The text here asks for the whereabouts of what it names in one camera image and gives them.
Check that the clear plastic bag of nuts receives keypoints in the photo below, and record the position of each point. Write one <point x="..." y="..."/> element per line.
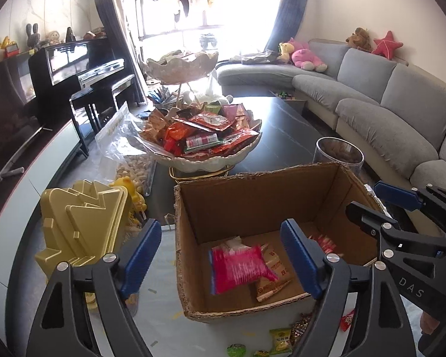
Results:
<point x="133" y="171"/>

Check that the green wrapped candy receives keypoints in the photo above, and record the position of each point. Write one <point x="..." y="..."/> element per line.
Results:
<point x="236" y="349"/>

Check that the clear plastic tub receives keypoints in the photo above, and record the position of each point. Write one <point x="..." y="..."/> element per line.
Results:
<point x="338" y="156"/>

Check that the clear candy container gold lid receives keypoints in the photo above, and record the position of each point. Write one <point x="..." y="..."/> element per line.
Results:
<point x="81" y="223"/>

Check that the small red snack packet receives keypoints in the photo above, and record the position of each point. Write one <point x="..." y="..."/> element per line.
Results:
<point x="347" y="320"/>

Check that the yellow plush toy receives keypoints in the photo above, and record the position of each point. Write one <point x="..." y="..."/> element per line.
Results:
<point x="285" y="50"/>

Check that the metronome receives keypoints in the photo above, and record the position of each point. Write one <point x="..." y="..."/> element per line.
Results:
<point x="71" y="35"/>

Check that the white television cabinet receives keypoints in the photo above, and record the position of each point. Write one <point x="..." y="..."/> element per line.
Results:
<point x="48" y="163"/>

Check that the white tiered snack stand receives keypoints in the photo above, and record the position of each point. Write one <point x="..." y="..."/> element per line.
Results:
<point x="193" y="163"/>

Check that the black piano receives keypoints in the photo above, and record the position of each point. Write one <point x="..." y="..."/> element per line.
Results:
<point x="59" y="63"/>

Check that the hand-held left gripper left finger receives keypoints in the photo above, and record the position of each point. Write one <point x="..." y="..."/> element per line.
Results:
<point x="141" y="256"/>

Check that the pink snack packet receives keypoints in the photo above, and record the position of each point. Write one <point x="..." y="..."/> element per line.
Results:
<point x="238" y="267"/>

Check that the gold wrapped candies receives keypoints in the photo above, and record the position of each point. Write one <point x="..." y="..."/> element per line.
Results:
<point x="301" y="327"/>

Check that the yellow duck toy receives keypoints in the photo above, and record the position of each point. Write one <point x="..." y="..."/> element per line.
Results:
<point x="128" y="189"/>

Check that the grey rabbit plush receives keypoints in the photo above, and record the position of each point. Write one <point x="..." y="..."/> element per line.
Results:
<point x="32" y="37"/>

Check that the tan snack packet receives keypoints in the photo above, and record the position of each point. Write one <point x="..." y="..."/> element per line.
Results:
<point x="273" y="286"/>

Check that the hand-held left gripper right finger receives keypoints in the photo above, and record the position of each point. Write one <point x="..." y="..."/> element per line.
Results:
<point x="301" y="260"/>

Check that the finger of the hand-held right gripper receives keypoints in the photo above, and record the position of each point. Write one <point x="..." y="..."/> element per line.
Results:
<point x="397" y="195"/>
<point x="368" y="217"/>

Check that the yellow green snack packet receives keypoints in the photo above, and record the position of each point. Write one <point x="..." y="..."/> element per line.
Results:
<point x="281" y="340"/>

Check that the dark curtain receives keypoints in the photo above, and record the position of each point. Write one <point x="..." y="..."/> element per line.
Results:
<point x="111" y="26"/>

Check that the person's right hand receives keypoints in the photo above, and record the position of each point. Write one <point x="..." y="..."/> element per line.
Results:
<point x="428" y="323"/>

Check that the blue curtain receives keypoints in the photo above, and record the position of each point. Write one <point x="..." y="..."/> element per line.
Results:
<point x="286" y="7"/>

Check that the brown cardboard box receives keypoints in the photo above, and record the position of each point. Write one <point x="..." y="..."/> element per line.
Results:
<point x="252" y="200"/>

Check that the grey sofa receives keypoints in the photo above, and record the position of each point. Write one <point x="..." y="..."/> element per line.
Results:
<point x="394" y="93"/>

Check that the brown plush toy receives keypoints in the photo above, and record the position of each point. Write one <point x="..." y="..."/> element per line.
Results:
<point x="358" y="39"/>

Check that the pink plush toy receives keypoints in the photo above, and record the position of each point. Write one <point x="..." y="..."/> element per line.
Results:
<point x="304" y="55"/>

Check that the small doll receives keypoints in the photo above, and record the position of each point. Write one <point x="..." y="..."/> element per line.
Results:
<point x="54" y="37"/>

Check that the pile of assorted snack packets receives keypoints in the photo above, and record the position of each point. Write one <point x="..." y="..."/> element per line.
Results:
<point x="200" y="130"/>

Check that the red star plush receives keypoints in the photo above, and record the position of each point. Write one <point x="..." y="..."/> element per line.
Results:
<point x="386" y="44"/>

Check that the television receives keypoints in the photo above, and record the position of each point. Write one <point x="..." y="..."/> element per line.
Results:
<point x="7" y="119"/>

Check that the red striped snack packet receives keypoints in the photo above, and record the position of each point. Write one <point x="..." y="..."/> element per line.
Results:
<point x="325" y="243"/>

